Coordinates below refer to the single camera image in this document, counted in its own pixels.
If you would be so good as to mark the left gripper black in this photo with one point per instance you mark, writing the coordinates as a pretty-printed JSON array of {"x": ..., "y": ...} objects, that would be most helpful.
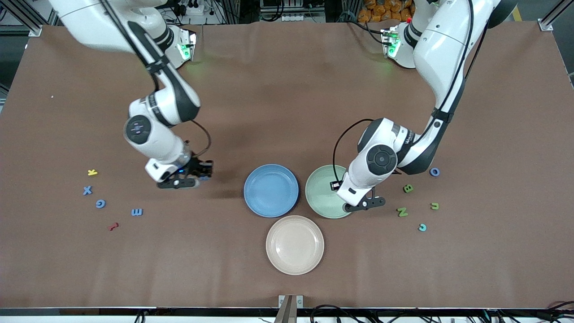
[{"x": 335, "y": 185}]

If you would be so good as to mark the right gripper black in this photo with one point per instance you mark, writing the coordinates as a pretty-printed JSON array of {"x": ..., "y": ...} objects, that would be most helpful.
[{"x": 196, "y": 165}]

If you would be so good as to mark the green foam letter N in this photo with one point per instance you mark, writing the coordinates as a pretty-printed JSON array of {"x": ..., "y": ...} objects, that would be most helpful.
[{"x": 402, "y": 212}]

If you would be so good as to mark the green foam letter B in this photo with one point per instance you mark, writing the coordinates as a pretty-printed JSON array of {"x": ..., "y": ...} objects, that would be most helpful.
[{"x": 408, "y": 188}]

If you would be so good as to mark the blue foam letter E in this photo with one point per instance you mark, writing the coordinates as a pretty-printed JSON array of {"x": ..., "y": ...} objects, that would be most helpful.
[{"x": 136, "y": 212}]

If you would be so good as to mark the blue foam letter X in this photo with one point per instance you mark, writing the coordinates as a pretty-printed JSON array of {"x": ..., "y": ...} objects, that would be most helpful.
[{"x": 87, "y": 190}]

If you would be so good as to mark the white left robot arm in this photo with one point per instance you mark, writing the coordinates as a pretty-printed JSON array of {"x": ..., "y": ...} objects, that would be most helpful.
[{"x": 441, "y": 45}]

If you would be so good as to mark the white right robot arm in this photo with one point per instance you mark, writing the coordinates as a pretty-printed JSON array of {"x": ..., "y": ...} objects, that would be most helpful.
[{"x": 152, "y": 134}]

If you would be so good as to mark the green round plate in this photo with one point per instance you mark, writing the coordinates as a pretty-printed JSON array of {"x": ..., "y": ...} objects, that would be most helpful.
[{"x": 320, "y": 197}]

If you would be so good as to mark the blue round plate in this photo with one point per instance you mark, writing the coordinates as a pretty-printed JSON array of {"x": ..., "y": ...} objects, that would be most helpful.
[{"x": 271, "y": 190}]

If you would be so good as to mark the beige round plate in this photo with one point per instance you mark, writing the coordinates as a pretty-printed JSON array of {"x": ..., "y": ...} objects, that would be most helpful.
[{"x": 294, "y": 245}]

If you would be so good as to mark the brown table cover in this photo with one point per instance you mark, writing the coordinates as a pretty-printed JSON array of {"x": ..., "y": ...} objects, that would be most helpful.
[{"x": 287, "y": 112}]

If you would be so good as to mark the blue foam letter O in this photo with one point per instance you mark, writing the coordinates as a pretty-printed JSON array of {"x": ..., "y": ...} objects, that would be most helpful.
[{"x": 437, "y": 174}]

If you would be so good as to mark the white power strip black plugs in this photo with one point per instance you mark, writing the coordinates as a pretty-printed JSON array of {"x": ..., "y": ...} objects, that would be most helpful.
[{"x": 193, "y": 11}]

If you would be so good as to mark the orange packaged items pile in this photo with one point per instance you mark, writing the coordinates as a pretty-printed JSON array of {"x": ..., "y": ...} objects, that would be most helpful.
[{"x": 385, "y": 9}]

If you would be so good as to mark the metal bracket with post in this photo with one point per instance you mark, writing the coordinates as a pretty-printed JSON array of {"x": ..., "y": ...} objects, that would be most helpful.
[{"x": 290, "y": 309}]

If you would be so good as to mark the black table edge rail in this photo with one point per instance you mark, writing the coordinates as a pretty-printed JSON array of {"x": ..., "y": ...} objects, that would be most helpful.
[{"x": 202, "y": 312}]

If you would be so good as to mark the aluminium frame post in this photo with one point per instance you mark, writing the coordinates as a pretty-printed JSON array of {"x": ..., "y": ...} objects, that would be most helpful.
[
  {"x": 35, "y": 30},
  {"x": 546, "y": 24}
]

